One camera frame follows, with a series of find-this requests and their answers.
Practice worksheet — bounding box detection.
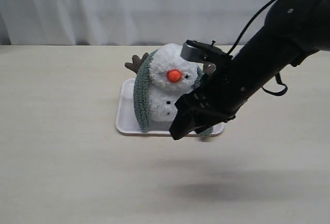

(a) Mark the white plush snowman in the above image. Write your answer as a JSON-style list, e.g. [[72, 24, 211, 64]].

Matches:
[[124, 43, 216, 124]]

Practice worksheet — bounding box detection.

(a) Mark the green fuzzy scarf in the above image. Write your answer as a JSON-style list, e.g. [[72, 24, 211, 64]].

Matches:
[[132, 50, 214, 142]]

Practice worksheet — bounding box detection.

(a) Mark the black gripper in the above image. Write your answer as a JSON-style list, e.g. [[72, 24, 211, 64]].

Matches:
[[169, 58, 258, 140]]

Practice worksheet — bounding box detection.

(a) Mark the black cable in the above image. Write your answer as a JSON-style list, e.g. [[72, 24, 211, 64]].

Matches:
[[226, 0, 330, 97]]

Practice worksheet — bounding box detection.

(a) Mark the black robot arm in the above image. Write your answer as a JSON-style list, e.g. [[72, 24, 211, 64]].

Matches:
[[169, 0, 329, 140]]

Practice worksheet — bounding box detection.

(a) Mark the white rectangular tray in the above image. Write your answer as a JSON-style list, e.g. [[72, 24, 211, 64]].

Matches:
[[115, 77, 225, 137]]

